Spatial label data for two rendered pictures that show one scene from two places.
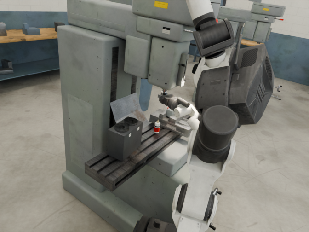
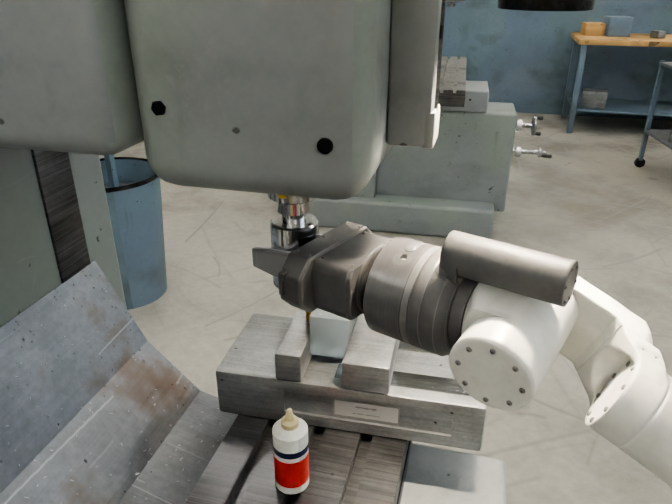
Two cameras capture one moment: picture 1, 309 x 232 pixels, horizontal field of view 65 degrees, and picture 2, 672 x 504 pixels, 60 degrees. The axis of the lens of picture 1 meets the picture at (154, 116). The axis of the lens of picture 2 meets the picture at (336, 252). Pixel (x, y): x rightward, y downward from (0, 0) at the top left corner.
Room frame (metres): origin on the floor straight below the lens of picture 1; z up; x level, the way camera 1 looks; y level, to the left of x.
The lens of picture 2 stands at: (1.07, 0.07, 1.48)
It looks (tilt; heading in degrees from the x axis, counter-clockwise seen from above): 26 degrees down; 343
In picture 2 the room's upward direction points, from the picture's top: straight up
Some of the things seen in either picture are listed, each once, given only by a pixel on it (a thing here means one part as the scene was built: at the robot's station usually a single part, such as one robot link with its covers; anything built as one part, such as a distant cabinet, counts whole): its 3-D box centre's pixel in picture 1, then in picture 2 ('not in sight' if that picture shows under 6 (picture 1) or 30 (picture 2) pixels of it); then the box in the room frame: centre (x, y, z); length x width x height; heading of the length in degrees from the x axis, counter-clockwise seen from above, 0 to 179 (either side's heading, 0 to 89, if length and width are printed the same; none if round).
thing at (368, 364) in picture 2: (176, 117); (374, 344); (1.69, -0.17, 1.02); 0.15 x 0.06 x 0.04; 151
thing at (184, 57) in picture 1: (182, 70); (419, 10); (1.53, -0.14, 1.45); 0.04 x 0.04 x 0.21; 59
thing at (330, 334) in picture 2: (170, 112); (333, 325); (1.71, -0.12, 1.04); 0.06 x 0.05 x 0.06; 151
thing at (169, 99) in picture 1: (171, 101); (372, 280); (1.51, -0.10, 1.22); 0.13 x 0.12 x 0.10; 127
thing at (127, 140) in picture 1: (125, 136); not in sight; (1.30, 0.17, 1.03); 0.22 x 0.12 x 0.20; 156
